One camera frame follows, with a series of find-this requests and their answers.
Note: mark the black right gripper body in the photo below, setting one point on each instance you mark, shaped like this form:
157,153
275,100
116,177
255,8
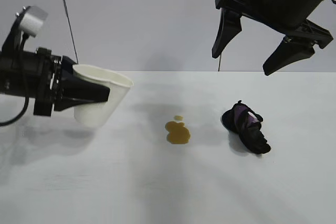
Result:
288,3

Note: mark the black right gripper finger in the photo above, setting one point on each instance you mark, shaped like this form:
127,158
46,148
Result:
286,56
225,32

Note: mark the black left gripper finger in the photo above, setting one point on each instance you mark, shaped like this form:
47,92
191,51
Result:
67,69
84,93

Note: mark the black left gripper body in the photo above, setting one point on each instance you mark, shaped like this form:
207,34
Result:
15,74

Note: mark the white paper cup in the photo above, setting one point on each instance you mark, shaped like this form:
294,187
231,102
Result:
118,95

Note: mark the black and purple cloth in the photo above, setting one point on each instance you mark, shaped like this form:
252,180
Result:
244,129

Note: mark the brown liquid spill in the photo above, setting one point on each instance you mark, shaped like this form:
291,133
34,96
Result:
178,133

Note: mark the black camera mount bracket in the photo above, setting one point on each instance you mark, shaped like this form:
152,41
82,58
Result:
14,37

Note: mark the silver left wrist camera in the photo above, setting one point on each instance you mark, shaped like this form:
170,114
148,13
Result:
32,22

